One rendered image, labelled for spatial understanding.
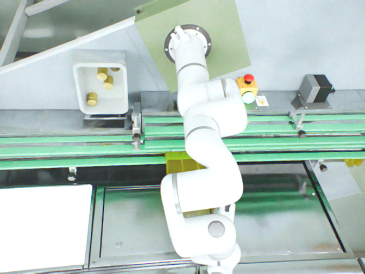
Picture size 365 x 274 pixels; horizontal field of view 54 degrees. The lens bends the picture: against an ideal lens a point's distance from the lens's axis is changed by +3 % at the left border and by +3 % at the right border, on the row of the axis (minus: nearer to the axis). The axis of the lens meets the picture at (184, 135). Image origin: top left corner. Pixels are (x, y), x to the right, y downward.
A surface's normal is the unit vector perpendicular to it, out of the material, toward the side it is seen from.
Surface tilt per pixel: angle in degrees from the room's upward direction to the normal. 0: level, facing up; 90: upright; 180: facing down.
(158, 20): 1
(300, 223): 90
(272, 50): 0
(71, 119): 90
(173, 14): 1
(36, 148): 90
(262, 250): 90
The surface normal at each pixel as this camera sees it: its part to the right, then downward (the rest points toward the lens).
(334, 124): 0.08, -0.69
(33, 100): 0.11, 0.73
